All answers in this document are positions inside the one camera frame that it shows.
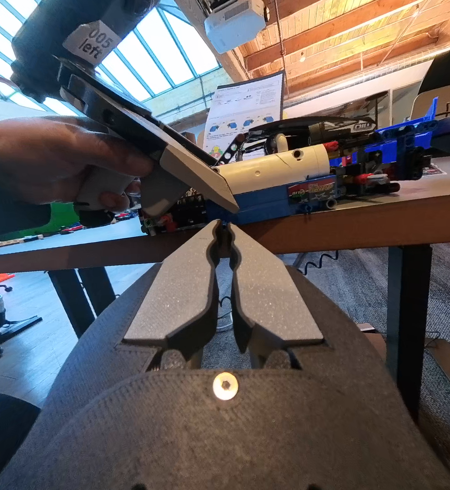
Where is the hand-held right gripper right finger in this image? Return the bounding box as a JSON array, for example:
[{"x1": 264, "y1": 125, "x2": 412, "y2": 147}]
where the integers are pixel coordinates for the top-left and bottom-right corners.
[{"x1": 227, "y1": 223, "x2": 324, "y2": 369}]

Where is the person's leg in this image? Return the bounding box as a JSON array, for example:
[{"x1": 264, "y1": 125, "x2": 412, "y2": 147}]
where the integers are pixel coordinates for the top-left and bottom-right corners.
[{"x1": 0, "y1": 390, "x2": 42, "y2": 490}]

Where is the black floor lamp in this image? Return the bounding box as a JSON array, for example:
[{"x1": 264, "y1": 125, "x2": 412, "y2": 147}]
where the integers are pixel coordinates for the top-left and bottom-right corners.
[{"x1": 364, "y1": 91, "x2": 389, "y2": 124}]

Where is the black desk leg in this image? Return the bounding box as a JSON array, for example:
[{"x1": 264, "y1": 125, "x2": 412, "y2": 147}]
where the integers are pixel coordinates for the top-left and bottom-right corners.
[
  {"x1": 386, "y1": 244, "x2": 433, "y2": 420},
  {"x1": 47, "y1": 267, "x2": 117, "y2": 339}
]

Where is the brown cardboard box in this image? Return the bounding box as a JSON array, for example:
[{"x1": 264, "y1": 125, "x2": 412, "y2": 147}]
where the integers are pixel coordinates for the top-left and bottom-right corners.
[
  {"x1": 424, "y1": 339, "x2": 450, "y2": 402},
  {"x1": 357, "y1": 322, "x2": 387, "y2": 362}
]

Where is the green plastic bin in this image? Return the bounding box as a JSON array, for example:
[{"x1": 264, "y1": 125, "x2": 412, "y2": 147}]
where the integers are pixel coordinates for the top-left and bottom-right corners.
[{"x1": 37, "y1": 201, "x2": 82, "y2": 236}]

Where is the row of toy brick pieces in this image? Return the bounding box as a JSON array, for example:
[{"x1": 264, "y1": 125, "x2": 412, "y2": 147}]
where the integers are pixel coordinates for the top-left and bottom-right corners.
[{"x1": 0, "y1": 209, "x2": 143, "y2": 250}]

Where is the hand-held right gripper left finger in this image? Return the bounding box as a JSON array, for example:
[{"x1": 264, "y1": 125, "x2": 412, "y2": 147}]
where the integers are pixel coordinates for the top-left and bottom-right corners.
[{"x1": 123, "y1": 220, "x2": 223, "y2": 363}]

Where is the printed instruction sheet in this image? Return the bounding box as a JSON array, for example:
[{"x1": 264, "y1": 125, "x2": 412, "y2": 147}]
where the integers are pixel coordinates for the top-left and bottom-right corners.
[{"x1": 202, "y1": 71, "x2": 286, "y2": 158}]

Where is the person's left hand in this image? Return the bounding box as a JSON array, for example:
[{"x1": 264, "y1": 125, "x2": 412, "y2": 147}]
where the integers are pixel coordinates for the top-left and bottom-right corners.
[{"x1": 0, "y1": 116, "x2": 155, "y2": 210}]

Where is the white ceiling projector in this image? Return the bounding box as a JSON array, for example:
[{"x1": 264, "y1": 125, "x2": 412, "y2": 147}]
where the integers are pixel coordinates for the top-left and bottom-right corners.
[{"x1": 204, "y1": 0, "x2": 268, "y2": 55}]

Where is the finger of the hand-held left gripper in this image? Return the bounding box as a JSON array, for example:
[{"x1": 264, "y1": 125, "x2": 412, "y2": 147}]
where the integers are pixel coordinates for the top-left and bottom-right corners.
[
  {"x1": 159, "y1": 143, "x2": 241, "y2": 215},
  {"x1": 164, "y1": 124, "x2": 220, "y2": 171}
]

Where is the toy brick car model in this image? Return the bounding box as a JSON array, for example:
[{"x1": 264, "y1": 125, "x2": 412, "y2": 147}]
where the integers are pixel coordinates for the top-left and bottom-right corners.
[{"x1": 140, "y1": 116, "x2": 440, "y2": 235}]

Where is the black coiled cable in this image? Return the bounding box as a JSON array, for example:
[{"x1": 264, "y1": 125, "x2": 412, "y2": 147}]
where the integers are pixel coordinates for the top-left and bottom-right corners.
[{"x1": 292, "y1": 251, "x2": 339, "y2": 277}]

